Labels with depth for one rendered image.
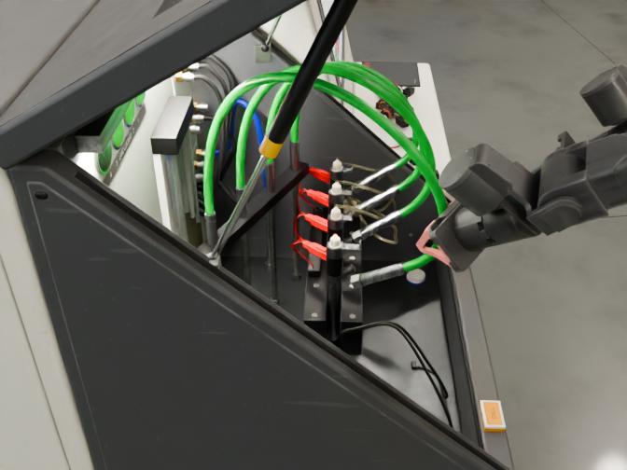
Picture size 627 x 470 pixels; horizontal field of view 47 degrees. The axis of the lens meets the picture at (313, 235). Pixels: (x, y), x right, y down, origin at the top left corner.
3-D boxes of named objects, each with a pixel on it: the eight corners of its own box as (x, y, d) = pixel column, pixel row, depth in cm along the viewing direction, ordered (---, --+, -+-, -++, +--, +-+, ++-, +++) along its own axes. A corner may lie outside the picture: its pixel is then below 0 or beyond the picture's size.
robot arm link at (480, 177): (589, 218, 76) (591, 165, 81) (513, 153, 73) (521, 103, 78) (503, 263, 84) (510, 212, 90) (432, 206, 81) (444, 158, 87)
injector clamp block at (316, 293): (359, 383, 129) (363, 321, 120) (303, 381, 129) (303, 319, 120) (357, 265, 156) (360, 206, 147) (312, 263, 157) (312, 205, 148)
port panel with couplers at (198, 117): (204, 207, 135) (188, 48, 117) (187, 206, 135) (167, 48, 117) (215, 171, 146) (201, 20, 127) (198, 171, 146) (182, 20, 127)
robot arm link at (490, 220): (544, 244, 82) (560, 204, 84) (502, 210, 80) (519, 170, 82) (503, 254, 88) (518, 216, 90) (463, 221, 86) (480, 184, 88)
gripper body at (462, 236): (424, 235, 91) (461, 224, 84) (469, 188, 95) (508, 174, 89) (453, 274, 92) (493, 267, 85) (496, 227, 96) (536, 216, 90)
